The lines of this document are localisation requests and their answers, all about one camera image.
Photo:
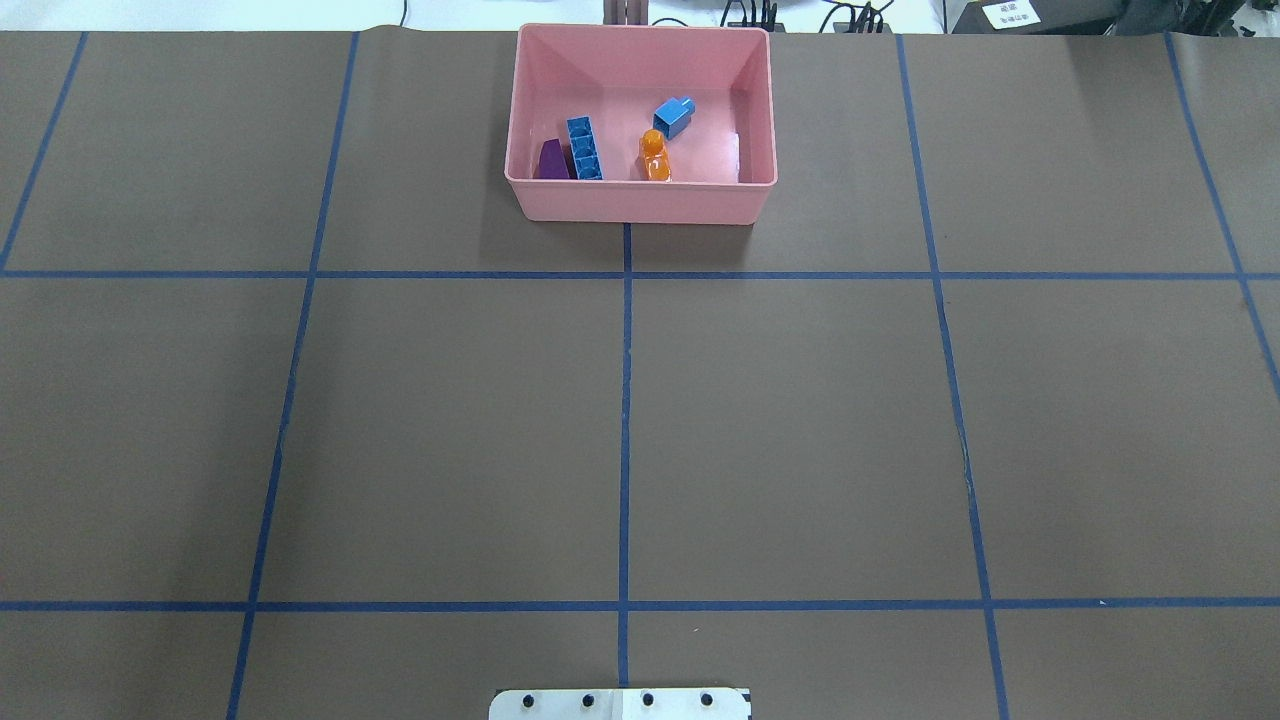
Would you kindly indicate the purple block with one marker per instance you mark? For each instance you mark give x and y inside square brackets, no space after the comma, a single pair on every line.
[553,162]

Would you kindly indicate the long blue block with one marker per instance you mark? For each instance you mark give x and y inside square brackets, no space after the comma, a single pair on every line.
[587,165]

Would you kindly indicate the orange block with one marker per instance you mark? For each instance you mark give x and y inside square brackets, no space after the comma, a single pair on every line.
[654,156]

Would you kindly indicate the small blue block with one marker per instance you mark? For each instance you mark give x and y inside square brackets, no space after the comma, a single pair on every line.
[673,116]

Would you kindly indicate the pink plastic box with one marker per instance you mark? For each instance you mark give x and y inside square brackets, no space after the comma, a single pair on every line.
[724,162]

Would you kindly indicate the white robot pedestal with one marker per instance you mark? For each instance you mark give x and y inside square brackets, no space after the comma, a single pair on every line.
[623,703]

